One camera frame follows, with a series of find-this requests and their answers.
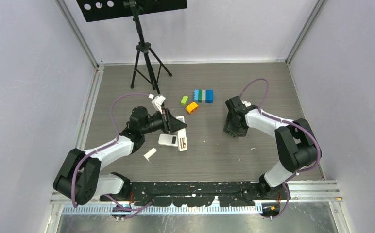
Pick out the white remote with red keypad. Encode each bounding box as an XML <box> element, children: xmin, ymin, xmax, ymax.
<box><xmin>158</xmin><ymin>134</ymin><xmax>178</xmax><ymax>147</ymax></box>

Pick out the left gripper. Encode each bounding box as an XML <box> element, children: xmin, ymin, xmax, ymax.
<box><xmin>141</xmin><ymin>108</ymin><xmax>186</xmax><ymax>135</ymax></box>

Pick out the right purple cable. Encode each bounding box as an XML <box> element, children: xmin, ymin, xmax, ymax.
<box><xmin>239</xmin><ymin>78</ymin><xmax>322</xmax><ymax>222</ymax></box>

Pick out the white air conditioner remote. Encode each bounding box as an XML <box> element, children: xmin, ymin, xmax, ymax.
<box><xmin>176</xmin><ymin>128</ymin><xmax>188</xmax><ymax>152</ymax></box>

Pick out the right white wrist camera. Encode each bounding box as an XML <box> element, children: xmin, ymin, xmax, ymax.
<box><xmin>242</xmin><ymin>101</ymin><xmax>251</xmax><ymax>107</ymax></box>

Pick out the green toy brick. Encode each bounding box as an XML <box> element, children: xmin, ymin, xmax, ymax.
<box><xmin>180</xmin><ymin>95</ymin><xmax>189</xmax><ymax>106</ymax></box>

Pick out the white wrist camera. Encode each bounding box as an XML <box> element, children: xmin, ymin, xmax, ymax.
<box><xmin>148</xmin><ymin>94</ymin><xmax>166</xmax><ymax>114</ymax></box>
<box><xmin>242</xmin><ymin>101</ymin><xmax>251</xmax><ymax>107</ymax></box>

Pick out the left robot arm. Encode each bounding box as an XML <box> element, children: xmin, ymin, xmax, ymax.
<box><xmin>53</xmin><ymin>106</ymin><xmax>187</xmax><ymax>206</ymax></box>

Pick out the orange toy brick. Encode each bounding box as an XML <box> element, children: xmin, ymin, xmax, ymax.
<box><xmin>186</xmin><ymin>102</ymin><xmax>199</xmax><ymax>114</ymax></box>

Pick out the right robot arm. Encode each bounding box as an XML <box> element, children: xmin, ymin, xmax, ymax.
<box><xmin>223</xmin><ymin>96</ymin><xmax>322</xmax><ymax>199</ymax></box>

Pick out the blue green toy block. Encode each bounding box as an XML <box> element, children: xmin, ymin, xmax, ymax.
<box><xmin>193</xmin><ymin>89</ymin><xmax>214</xmax><ymax>103</ymax></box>

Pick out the purple cable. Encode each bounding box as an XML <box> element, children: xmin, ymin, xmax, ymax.
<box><xmin>239</xmin><ymin>78</ymin><xmax>322</xmax><ymax>222</ymax></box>
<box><xmin>71</xmin><ymin>93</ymin><xmax>155</xmax><ymax>222</ymax></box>

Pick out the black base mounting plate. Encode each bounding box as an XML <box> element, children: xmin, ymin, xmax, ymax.
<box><xmin>100</xmin><ymin>181</ymin><xmax>287</xmax><ymax>207</ymax></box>

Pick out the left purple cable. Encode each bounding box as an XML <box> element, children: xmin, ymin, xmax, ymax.
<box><xmin>71</xmin><ymin>93</ymin><xmax>155</xmax><ymax>222</ymax></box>

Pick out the long white battery cover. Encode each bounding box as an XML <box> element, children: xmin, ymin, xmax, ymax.
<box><xmin>143</xmin><ymin>148</ymin><xmax>157</xmax><ymax>161</ymax></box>

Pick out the black perforated plate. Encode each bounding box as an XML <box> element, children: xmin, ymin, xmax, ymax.
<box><xmin>76</xmin><ymin>0</ymin><xmax>187</xmax><ymax>22</ymax></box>

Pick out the black tripod stand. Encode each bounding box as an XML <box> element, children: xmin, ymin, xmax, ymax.
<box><xmin>123</xmin><ymin>0</ymin><xmax>172</xmax><ymax>95</ymax></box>

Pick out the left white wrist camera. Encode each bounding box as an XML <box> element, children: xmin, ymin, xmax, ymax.
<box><xmin>148</xmin><ymin>94</ymin><xmax>166</xmax><ymax>114</ymax></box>

